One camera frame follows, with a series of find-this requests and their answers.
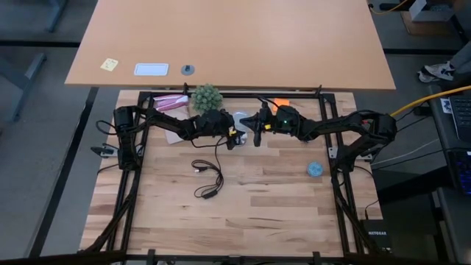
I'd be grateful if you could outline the blue crumpled ball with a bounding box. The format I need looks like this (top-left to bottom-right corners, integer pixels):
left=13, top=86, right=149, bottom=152
left=306, top=161, right=325, bottom=178

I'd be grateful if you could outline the white rectangular card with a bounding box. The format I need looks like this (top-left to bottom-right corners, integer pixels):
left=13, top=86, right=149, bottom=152
left=133, top=62, right=171, bottom=77

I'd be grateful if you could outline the thick yellow cable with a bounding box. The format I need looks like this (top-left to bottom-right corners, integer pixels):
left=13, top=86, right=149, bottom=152
left=389, top=85, right=471, bottom=119

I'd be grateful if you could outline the keyboard with blue backlight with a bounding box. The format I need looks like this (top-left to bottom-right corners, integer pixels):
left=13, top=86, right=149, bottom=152
left=446, top=149, right=471, bottom=197

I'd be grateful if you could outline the pink and white packet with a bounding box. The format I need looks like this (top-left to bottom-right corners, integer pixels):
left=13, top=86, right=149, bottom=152
left=152, top=93, right=191, bottom=113

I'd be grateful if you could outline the cardboard box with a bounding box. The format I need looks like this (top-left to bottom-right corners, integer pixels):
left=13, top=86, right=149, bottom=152
left=400, top=0, right=456, bottom=37

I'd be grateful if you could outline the light brown desk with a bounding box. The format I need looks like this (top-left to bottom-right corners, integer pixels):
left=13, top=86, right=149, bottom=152
left=65, top=0, right=397, bottom=91

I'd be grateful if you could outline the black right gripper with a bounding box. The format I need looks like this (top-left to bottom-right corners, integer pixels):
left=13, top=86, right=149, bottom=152
left=238, top=100, right=307, bottom=148

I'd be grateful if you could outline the white reflector lightbulb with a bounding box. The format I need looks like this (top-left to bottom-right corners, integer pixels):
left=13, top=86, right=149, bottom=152
left=232, top=111, right=252, bottom=133

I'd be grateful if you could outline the tan cardboard sheet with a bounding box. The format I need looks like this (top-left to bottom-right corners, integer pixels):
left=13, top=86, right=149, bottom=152
left=163, top=109, right=193, bottom=146

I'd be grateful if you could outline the yellow sticky note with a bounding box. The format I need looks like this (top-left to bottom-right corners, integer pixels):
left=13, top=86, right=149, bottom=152
left=99, top=57, right=120, bottom=72

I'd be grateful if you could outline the black lamp power cord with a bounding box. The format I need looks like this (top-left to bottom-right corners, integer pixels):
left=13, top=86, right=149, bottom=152
left=190, top=135, right=237, bottom=200

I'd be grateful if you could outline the black Netgear network switch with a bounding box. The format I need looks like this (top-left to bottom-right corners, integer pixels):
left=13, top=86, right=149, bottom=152
left=359, top=219, right=393, bottom=253

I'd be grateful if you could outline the person's leg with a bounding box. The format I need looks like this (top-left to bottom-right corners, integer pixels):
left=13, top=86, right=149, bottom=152
left=450, top=39, right=471, bottom=80

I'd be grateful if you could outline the black keyboard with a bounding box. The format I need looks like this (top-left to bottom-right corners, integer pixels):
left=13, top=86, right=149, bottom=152
left=449, top=95, right=471, bottom=143

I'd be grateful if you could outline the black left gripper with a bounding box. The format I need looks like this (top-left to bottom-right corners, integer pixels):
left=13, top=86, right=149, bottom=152
left=194, top=108, right=241, bottom=151

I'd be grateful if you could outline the artificial succulent in woven pot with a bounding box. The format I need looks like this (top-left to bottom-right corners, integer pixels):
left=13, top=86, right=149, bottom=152
left=190, top=83, right=224, bottom=115

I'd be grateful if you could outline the orange sticky note pad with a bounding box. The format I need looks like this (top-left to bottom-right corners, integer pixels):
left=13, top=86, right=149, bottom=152
left=272, top=97, right=291, bottom=113

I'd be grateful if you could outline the thin yellow cable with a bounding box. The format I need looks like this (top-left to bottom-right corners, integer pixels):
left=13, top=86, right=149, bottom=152
left=367, top=0, right=410, bottom=16

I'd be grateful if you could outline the black aluminium table frame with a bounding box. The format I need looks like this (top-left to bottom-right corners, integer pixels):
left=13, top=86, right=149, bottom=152
left=78, top=83, right=392, bottom=265

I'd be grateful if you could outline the person's shoe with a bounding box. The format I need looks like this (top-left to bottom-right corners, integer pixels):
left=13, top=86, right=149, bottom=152
left=417, top=61, right=457, bottom=84

